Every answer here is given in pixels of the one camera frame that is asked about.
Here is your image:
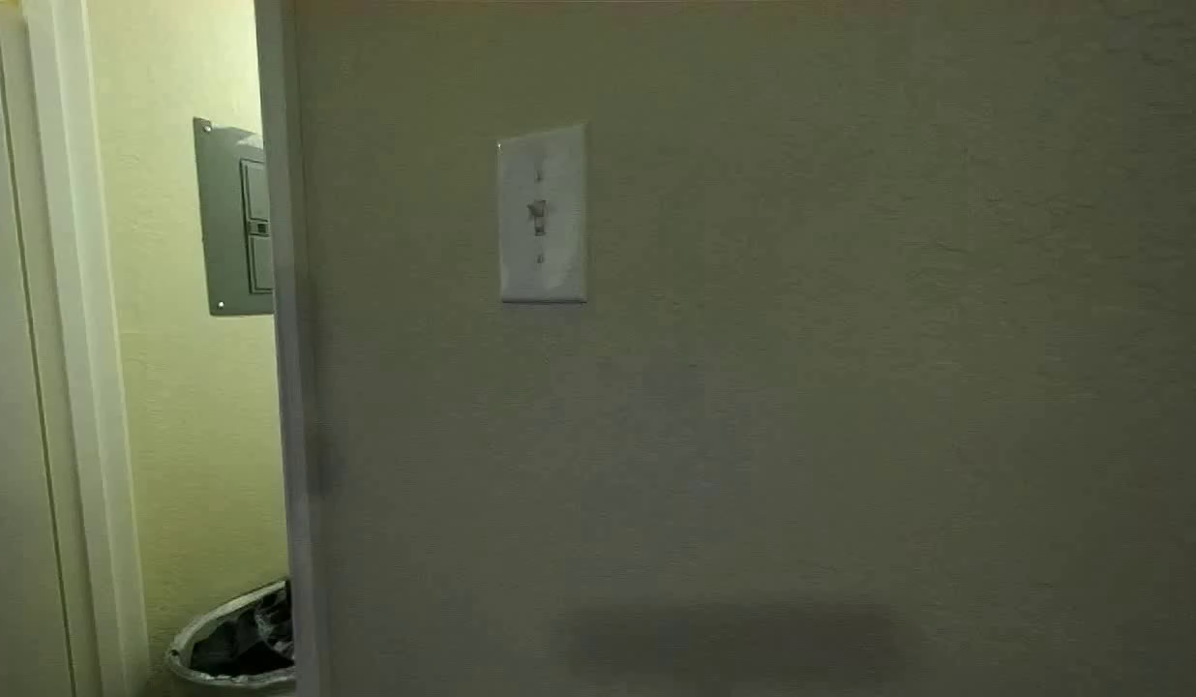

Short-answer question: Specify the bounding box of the grey electrical panel box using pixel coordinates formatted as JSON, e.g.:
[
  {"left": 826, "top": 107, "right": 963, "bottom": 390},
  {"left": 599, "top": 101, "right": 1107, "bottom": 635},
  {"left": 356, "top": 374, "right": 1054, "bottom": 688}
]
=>
[{"left": 190, "top": 116, "right": 280, "bottom": 320}]

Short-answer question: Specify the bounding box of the white light switch plate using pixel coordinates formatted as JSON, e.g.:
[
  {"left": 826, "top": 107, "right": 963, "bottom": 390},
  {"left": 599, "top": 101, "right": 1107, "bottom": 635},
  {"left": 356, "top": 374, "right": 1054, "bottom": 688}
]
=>
[{"left": 490, "top": 120, "right": 594, "bottom": 307}]

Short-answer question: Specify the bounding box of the trash can with black liner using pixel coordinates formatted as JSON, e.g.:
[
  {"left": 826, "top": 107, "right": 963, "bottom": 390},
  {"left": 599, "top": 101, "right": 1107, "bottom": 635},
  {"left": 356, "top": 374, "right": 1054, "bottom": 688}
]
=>
[{"left": 165, "top": 576, "right": 299, "bottom": 694}]

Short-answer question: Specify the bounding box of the white door frame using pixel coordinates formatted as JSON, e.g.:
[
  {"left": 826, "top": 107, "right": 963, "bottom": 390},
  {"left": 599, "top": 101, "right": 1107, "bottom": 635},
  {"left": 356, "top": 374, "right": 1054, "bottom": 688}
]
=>
[{"left": 0, "top": 0, "right": 155, "bottom": 697}]

